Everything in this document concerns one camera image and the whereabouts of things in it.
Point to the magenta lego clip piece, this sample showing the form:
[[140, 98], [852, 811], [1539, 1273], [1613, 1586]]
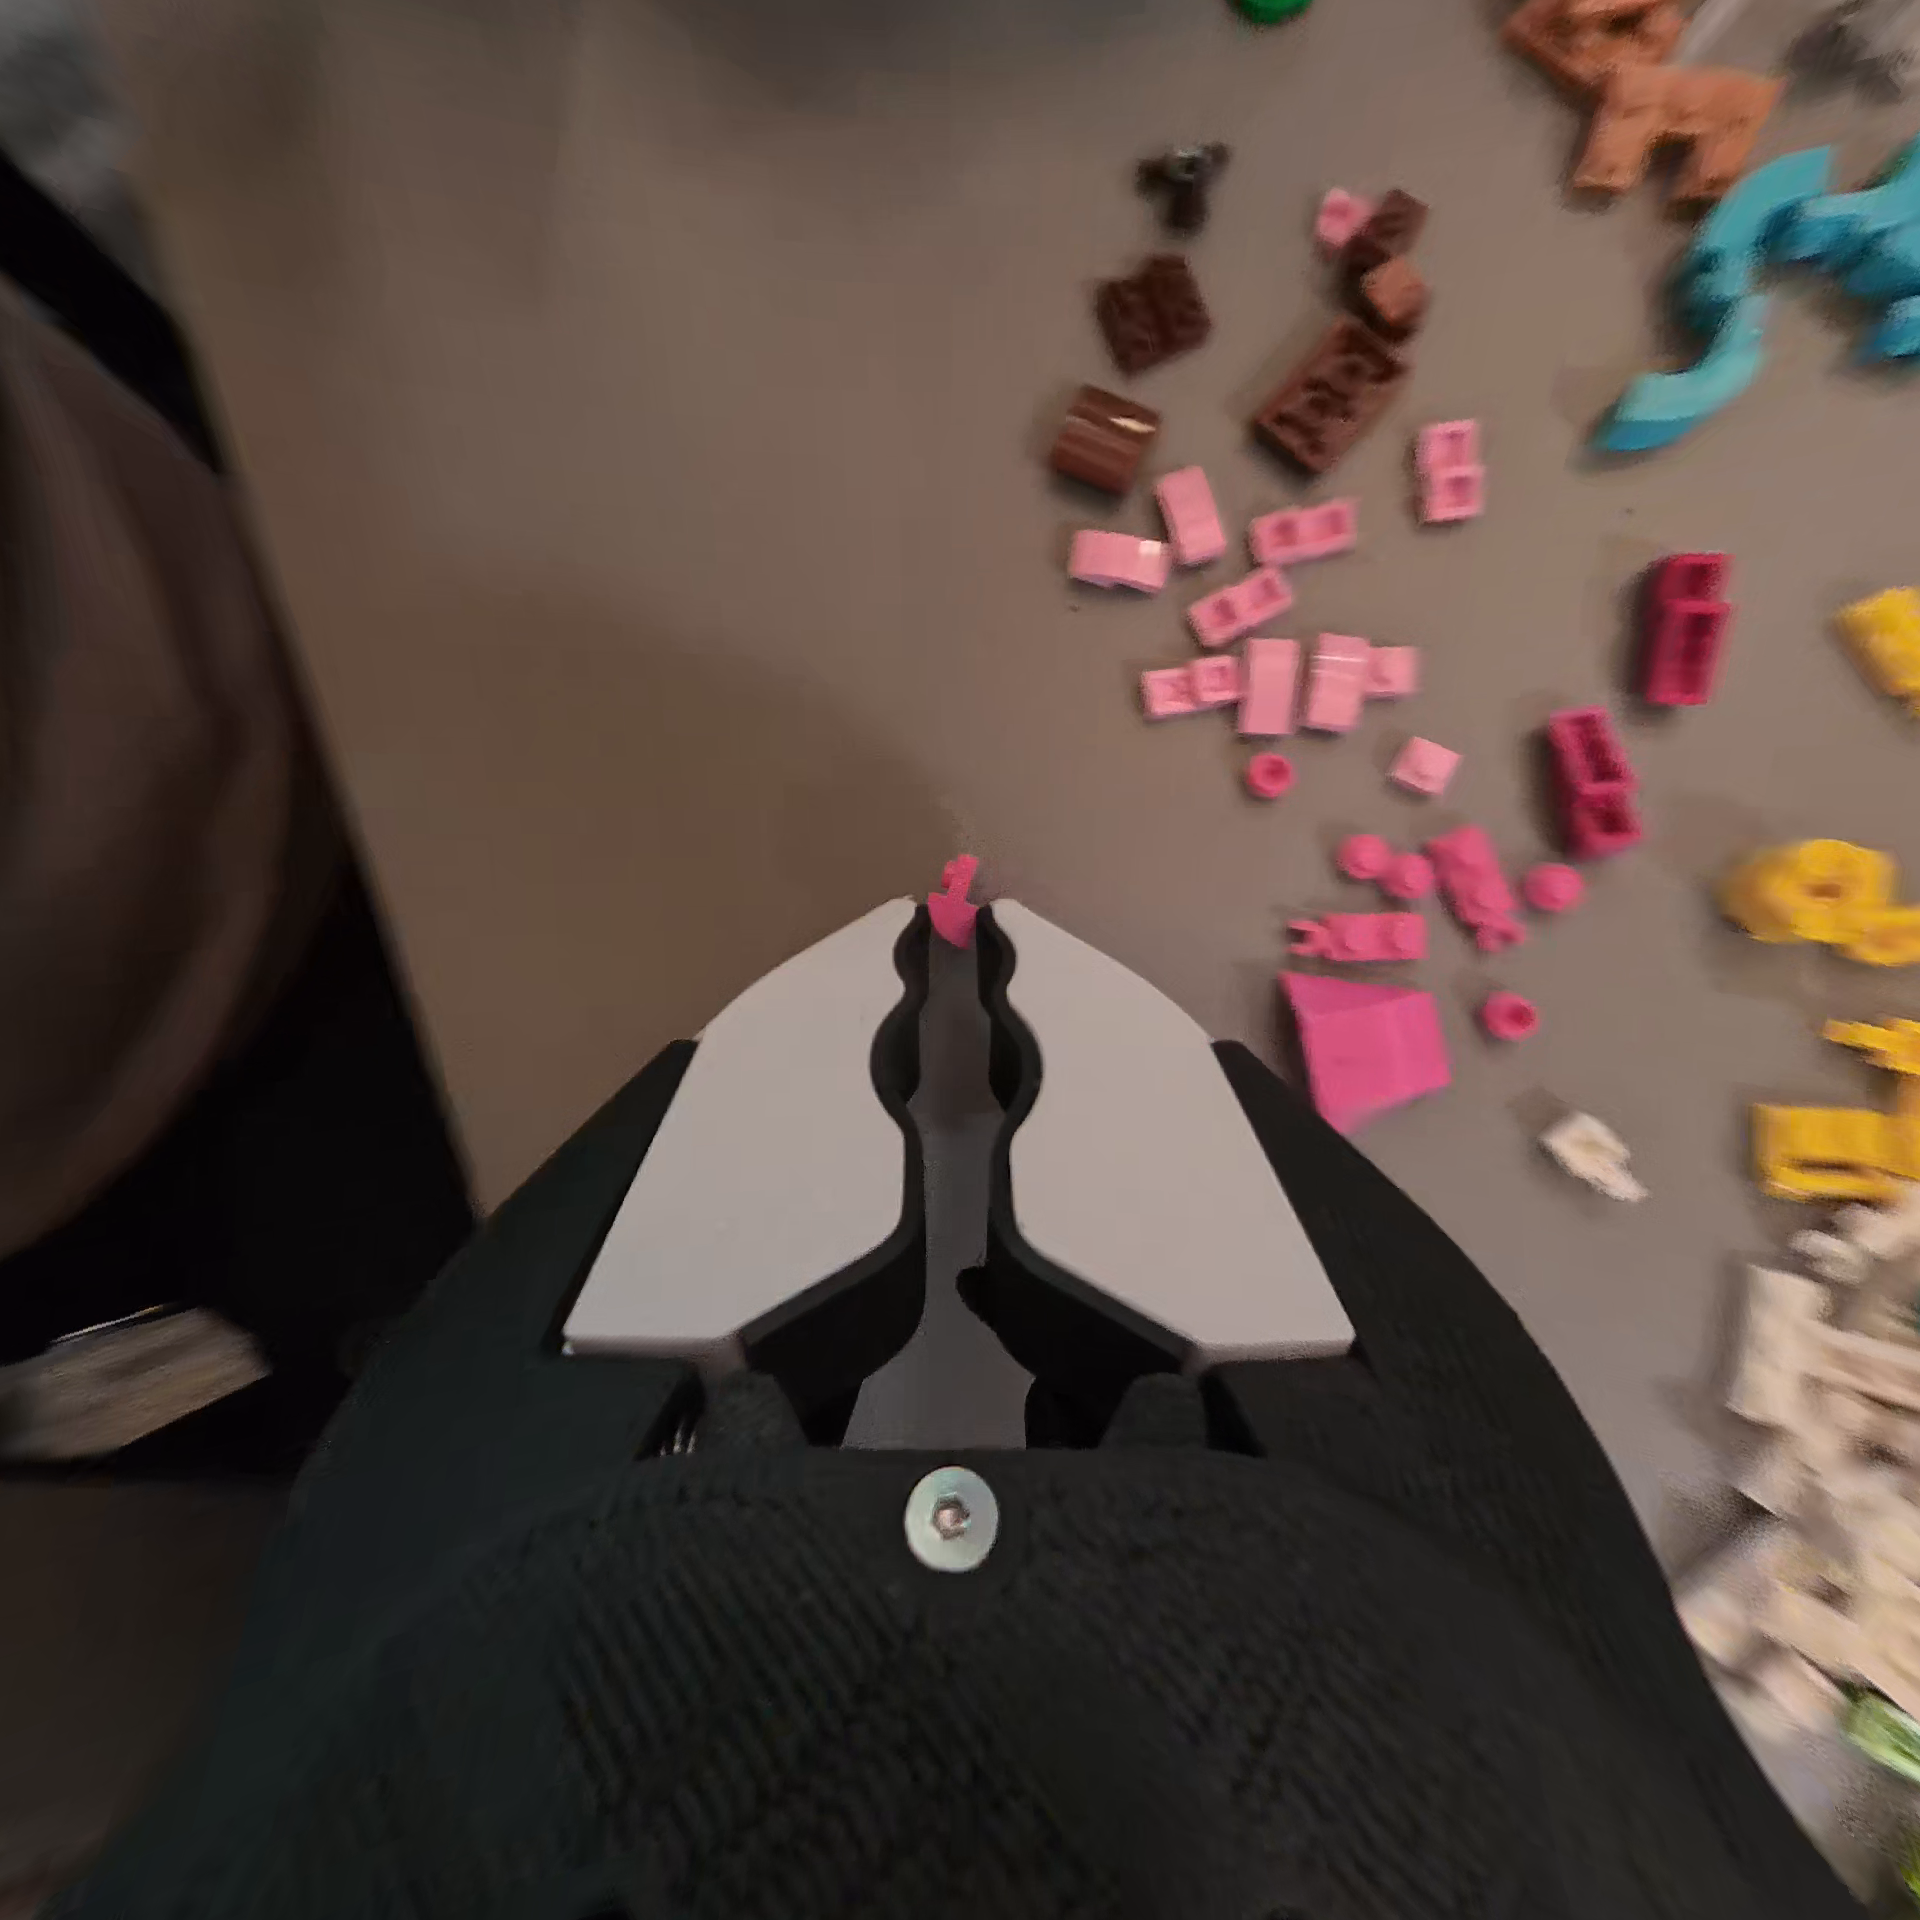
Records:
[[954, 907]]

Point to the teal long lego piece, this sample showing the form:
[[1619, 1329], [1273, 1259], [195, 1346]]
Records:
[[1869, 247]]

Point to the green round lego piece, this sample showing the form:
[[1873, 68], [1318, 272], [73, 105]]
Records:
[[1268, 9]]

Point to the small brown lego brick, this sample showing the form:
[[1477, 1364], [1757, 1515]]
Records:
[[1388, 276]]

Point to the dark brown lego clip piece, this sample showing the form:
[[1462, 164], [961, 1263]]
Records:
[[1183, 184]]

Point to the brown long lego brick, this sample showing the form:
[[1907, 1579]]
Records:
[[1333, 397]]

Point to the small pink lego brick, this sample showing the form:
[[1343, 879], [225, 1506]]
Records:
[[1341, 218]]

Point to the light green lego piece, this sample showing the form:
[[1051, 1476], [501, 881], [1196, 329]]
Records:
[[1886, 1739]]

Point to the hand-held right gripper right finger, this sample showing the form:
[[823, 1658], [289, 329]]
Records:
[[1185, 1185]]

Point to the teal curved lego piece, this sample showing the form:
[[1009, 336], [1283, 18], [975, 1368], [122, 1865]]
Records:
[[1710, 346]]

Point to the brown lego slope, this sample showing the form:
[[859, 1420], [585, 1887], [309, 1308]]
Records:
[[1102, 436]]

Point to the dark magenta lego brick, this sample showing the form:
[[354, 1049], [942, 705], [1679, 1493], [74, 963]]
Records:
[[1683, 628], [1595, 783]]

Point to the magenta lego slope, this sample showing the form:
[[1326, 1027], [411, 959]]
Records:
[[1366, 1049]]

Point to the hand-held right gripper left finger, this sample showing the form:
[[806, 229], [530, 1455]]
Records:
[[721, 1185]]

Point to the pile of white lego pieces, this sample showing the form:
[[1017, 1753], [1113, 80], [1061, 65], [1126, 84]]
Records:
[[1822, 1425]]

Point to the small white lego piece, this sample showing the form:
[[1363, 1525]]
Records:
[[1595, 1155]]

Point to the tan lego piece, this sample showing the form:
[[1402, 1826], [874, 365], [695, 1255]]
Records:
[[1590, 36], [1674, 135]]

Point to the pile of pink lego pieces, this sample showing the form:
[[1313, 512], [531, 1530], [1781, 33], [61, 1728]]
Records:
[[1277, 682]]

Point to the yellow lego piece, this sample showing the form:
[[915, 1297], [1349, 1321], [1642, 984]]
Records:
[[1886, 643], [1810, 892], [1830, 1148]]

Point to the brown lego plate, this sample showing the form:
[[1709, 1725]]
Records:
[[1154, 315]]

